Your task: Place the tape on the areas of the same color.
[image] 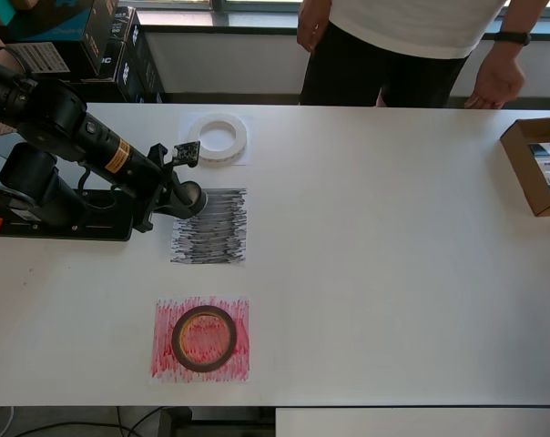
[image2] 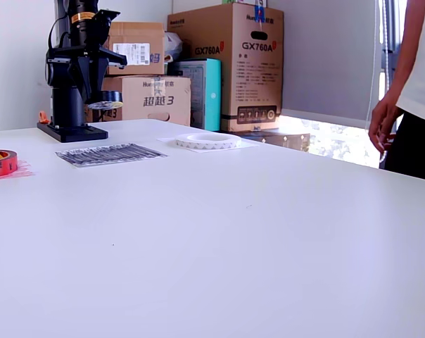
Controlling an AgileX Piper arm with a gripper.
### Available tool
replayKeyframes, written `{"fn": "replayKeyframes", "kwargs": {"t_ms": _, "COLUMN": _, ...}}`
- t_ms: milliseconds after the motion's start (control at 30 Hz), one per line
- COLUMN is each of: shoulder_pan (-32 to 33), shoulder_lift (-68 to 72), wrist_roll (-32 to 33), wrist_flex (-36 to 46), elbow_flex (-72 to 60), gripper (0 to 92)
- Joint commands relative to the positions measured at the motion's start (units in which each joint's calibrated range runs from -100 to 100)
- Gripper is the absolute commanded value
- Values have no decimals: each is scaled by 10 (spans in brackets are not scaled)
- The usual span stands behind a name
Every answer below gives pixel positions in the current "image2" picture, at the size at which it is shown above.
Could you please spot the cardboard box with shipping label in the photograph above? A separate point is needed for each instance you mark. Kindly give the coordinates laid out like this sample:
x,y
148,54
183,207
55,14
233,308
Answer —
x,y
152,35

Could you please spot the black scribbled paper sheet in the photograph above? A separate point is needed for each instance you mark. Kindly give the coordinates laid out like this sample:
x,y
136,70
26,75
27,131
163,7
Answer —
x,y
110,155

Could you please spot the green white package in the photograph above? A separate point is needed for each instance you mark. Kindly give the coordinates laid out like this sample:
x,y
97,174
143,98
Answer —
x,y
233,1

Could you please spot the wrist camera board on bracket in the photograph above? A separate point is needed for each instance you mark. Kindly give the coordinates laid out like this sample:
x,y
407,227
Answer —
x,y
105,17

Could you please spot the black tape roll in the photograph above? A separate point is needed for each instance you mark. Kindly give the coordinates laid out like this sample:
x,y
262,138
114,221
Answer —
x,y
112,96

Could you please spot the white tape roll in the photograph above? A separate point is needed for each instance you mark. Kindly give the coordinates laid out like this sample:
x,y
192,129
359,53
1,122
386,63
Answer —
x,y
209,142

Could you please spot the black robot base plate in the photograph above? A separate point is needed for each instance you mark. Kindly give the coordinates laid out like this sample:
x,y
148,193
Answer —
x,y
79,134

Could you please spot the person right hand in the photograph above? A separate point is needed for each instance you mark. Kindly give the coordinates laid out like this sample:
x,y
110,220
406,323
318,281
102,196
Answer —
x,y
381,123

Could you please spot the blank white paper sheet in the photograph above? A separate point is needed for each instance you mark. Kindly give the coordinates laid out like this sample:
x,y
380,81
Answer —
x,y
247,145

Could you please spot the Huntkey cardboard box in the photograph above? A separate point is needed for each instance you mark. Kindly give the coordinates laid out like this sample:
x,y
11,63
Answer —
x,y
156,102

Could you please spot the orange clamp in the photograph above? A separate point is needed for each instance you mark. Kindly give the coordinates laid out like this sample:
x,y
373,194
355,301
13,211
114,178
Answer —
x,y
43,117

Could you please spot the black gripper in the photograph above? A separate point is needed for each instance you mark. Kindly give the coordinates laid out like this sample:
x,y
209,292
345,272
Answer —
x,y
86,52

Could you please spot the dark grey Piper robot arm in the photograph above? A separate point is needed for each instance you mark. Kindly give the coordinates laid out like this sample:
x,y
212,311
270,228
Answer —
x,y
68,105

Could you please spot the teal box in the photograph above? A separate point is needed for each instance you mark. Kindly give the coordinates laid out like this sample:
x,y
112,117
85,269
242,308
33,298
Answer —
x,y
210,88

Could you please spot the person white shirt black shorts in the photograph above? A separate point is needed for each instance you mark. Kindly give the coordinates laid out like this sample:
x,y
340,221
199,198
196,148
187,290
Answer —
x,y
420,141

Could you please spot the grey roller blind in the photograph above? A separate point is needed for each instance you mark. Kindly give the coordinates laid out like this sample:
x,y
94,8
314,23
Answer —
x,y
325,60

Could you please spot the white plastic bag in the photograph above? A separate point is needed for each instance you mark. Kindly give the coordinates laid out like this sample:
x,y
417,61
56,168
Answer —
x,y
173,44

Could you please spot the red scribbled paper sheet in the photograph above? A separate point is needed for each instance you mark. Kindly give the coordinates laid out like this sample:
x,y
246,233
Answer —
x,y
26,172

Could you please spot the large GX760A cardboard box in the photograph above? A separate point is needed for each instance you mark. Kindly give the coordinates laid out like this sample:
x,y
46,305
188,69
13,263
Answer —
x,y
254,70

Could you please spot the red tape roll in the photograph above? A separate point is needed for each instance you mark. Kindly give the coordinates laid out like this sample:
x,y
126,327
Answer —
x,y
1,165

